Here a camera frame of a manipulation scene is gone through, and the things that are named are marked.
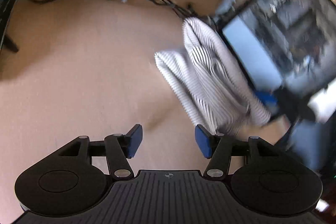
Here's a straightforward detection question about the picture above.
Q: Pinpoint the striped beige sweater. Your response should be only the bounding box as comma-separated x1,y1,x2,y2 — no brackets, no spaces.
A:
154,18,271,135

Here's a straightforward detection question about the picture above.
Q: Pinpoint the white glass PC case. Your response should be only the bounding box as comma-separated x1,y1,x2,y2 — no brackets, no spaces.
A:
221,0,335,123

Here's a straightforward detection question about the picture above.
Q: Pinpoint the black mechanical keyboard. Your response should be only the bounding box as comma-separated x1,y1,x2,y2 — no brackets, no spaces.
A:
1,0,19,53

